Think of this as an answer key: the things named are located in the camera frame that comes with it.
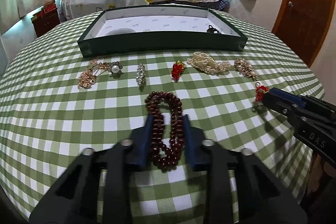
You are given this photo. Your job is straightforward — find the green checkered tablecloth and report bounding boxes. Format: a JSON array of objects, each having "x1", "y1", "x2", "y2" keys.
[{"x1": 1, "y1": 12, "x2": 325, "y2": 223}]

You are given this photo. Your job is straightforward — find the silver rhinestone hair clip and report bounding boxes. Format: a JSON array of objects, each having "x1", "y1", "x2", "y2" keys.
[{"x1": 135, "y1": 63, "x2": 146, "y2": 86}]

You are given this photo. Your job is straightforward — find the pearl flower ring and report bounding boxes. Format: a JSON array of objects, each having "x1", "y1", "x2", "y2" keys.
[{"x1": 106, "y1": 61, "x2": 124, "y2": 76}]

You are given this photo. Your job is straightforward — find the dark red bead bracelet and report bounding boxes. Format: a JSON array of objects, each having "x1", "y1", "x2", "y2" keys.
[{"x1": 144, "y1": 90, "x2": 185, "y2": 171}]

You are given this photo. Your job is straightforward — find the items on nightstand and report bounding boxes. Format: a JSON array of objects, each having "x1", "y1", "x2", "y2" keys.
[{"x1": 31, "y1": 0, "x2": 57, "y2": 22}]

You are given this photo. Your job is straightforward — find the red tassel bead charm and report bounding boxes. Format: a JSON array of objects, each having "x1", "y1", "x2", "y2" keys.
[{"x1": 171, "y1": 60, "x2": 186, "y2": 82}]

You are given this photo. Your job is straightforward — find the brown wooden door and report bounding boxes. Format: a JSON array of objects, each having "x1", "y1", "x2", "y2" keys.
[{"x1": 272, "y1": 0, "x2": 335, "y2": 67}]

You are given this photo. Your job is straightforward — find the red knot gold pendant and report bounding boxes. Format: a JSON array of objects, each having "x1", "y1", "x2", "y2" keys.
[{"x1": 254, "y1": 82, "x2": 269, "y2": 111}]

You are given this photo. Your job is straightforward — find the dark green jewelry tray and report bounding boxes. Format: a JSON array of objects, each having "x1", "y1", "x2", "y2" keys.
[{"x1": 77, "y1": 5, "x2": 248, "y2": 58}]

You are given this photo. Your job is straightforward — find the dark wooden nightstand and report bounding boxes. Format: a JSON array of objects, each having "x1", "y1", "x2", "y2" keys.
[{"x1": 31, "y1": 9, "x2": 60, "y2": 38}]

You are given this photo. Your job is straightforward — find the person's right hand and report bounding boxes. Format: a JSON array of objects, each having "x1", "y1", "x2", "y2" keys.
[{"x1": 312, "y1": 155, "x2": 335, "y2": 190}]

